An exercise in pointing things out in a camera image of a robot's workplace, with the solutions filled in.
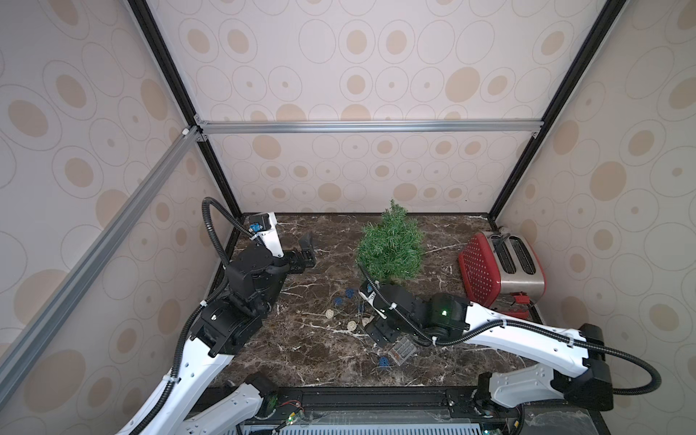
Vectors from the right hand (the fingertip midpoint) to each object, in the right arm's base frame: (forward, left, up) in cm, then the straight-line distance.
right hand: (384, 310), depth 73 cm
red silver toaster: (+14, -35, 0) cm, 38 cm away
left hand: (+7, +19, +23) cm, 31 cm away
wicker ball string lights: (+2, +9, -15) cm, 17 cm away
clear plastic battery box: (-5, -6, -16) cm, 18 cm away
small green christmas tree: (+12, -1, +11) cm, 17 cm away
